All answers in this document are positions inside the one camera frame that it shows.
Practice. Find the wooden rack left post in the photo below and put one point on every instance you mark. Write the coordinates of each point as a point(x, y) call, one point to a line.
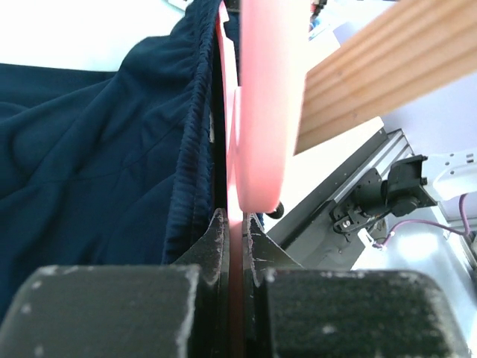
point(411, 49)

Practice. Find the pink plastic hanger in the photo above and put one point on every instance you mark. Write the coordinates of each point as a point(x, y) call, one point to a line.
point(263, 81)

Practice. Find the navy blue shorts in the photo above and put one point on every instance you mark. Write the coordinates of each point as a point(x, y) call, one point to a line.
point(110, 168)

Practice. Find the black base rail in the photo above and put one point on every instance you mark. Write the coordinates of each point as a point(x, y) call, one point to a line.
point(307, 233)

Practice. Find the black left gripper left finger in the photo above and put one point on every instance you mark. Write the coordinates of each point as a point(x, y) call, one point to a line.
point(211, 251)

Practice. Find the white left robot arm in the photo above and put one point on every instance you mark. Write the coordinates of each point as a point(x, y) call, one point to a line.
point(345, 216)

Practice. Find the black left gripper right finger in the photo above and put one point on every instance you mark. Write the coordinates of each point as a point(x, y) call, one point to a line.
point(261, 253)

